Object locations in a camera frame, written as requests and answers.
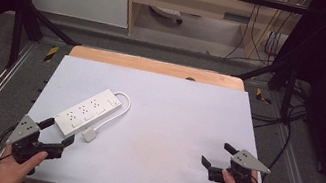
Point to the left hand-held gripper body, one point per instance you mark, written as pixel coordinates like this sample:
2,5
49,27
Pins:
24,134

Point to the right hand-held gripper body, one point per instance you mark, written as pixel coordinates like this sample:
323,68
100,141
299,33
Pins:
245,162

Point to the white power strip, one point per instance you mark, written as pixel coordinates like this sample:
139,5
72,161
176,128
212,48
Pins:
166,12
88,112

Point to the person's left hand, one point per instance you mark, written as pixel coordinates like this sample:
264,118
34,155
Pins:
13,170

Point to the black metal stand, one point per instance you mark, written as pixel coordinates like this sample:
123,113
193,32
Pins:
285,79
24,23

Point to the wooden table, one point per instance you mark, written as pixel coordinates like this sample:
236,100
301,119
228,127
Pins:
155,67

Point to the white power strip under desk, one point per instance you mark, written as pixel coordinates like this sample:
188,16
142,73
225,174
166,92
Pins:
166,12

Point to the wooden desk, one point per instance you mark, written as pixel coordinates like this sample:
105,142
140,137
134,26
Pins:
194,0

